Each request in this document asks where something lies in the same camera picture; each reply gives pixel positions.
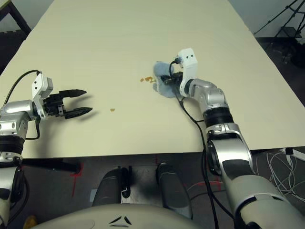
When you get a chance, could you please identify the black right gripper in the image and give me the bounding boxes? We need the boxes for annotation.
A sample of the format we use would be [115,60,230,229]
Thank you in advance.
[161,71,185,90]

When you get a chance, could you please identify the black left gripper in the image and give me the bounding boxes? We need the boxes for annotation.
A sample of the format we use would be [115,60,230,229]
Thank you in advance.
[42,88,93,120]

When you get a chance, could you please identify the blue rag with white edge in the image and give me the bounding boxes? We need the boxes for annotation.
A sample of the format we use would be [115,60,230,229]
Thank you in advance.
[152,61,183,99]

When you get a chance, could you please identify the red floor tape mark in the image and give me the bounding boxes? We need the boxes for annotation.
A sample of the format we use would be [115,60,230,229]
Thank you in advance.
[70,163,84,198]
[190,180,224,191]

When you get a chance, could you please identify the black foam floor mat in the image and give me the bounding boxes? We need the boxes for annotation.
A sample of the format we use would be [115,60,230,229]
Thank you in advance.
[0,31,27,72]

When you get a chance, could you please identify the grey left robot leg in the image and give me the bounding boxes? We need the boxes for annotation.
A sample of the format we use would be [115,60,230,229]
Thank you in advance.
[92,167,131,208]

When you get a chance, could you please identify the grey robot leg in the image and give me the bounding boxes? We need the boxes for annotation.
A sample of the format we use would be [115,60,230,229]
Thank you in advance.
[92,167,131,208]
[156,163,193,219]

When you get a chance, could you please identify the grey floor sheet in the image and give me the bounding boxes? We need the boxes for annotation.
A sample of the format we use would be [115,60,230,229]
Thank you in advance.
[90,188,143,205]

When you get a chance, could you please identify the black-framed side table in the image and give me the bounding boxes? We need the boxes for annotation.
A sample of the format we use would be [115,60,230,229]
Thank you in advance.
[0,0,32,34]

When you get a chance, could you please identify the grey right robot leg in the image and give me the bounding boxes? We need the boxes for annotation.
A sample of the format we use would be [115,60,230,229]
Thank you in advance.
[156,163,193,219]

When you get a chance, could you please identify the beige robot torso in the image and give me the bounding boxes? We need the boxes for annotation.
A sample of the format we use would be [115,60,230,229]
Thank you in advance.
[35,204,198,229]

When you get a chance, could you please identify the yellow tool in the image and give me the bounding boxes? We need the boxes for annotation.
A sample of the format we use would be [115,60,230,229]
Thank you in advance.
[23,216,38,229]

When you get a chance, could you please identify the black tripod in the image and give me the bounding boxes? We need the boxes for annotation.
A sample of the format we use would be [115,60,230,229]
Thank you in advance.
[254,0,305,40]

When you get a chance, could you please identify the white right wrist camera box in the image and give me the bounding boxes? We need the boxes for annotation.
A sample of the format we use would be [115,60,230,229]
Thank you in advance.
[177,47,199,97]

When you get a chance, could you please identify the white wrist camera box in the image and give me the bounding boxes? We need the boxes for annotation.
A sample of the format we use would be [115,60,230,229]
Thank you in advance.
[177,47,199,97]
[30,72,54,119]

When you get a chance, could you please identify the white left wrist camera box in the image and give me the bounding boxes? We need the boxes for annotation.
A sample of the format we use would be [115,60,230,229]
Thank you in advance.
[30,72,54,119]

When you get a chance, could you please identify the white floor cables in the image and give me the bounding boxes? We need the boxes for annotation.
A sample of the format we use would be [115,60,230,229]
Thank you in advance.
[266,149,305,198]

